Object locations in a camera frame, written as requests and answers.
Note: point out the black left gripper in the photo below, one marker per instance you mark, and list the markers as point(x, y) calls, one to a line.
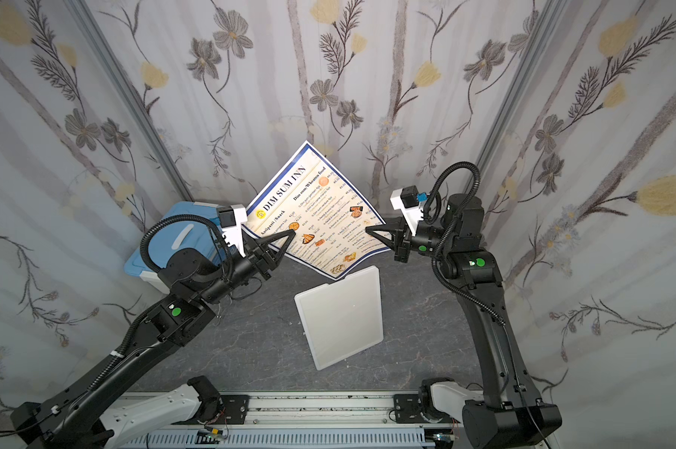
point(259, 260)

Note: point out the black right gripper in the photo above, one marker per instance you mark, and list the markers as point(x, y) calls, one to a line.
point(402, 241)

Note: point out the dim sum laminated menu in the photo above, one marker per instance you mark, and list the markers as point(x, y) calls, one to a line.
point(328, 214)

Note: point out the white acrylic menu rack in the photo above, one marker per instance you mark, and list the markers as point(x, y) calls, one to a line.
point(342, 319)

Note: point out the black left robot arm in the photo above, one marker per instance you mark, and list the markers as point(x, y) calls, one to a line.
point(84, 414)

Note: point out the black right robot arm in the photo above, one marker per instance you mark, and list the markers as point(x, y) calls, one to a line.
point(444, 226)

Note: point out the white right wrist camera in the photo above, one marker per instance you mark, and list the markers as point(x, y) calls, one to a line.
point(409, 202)

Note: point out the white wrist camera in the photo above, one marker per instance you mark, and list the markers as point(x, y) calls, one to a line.
point(231, 220)
point(409, 202)

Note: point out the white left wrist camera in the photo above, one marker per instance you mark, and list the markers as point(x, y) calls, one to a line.
point(231, 220)

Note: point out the aluminium mounting rail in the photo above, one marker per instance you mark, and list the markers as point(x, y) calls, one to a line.
point(315, 407)

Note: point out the white slotted cable duct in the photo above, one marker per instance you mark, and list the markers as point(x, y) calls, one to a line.
point(330, 438)

